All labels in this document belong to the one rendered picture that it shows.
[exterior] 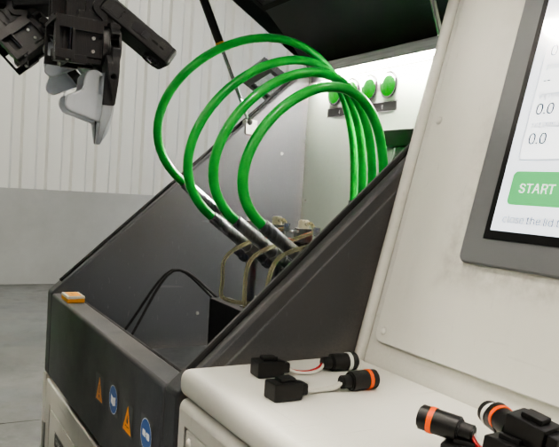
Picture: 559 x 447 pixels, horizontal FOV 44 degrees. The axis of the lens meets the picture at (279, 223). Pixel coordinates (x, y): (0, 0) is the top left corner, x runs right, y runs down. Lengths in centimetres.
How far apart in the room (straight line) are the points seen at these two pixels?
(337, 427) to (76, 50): 55
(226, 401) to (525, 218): 33
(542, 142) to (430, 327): 22
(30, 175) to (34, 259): 88
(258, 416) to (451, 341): 23
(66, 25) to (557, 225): 60
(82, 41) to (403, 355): 54
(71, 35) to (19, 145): 671
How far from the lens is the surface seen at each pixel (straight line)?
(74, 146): 767
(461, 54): 85
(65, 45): 90
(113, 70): 89
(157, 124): 107
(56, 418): 134
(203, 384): 69
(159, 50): 94
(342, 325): 83
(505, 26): 82
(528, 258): 68
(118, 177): 779
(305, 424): 59
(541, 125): 72
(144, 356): 90
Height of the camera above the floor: 117
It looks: 3 degrees down
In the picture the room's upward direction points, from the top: 4 degrees clockwise
